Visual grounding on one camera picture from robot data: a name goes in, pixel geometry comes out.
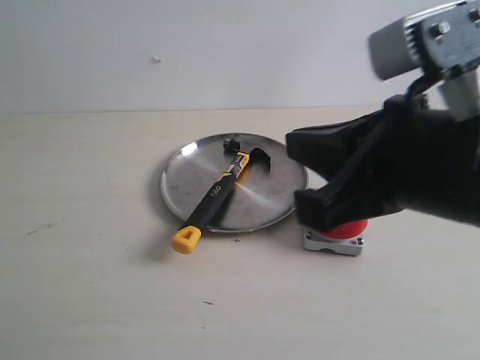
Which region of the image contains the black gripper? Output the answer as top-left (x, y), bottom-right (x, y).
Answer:
top-left (285, 95), bottom-right (479, 232)

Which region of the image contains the yellow black claw hammer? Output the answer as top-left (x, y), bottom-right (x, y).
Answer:
top-left (171, 138), bottom-right (271, 254)

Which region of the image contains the red dome push button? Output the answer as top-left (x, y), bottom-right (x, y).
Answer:
top-left (302, 220), bottom-right (368, 257)

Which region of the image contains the round steel plate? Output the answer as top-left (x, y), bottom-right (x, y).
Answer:
top-left (160, 132), bottom-right (309, 234)

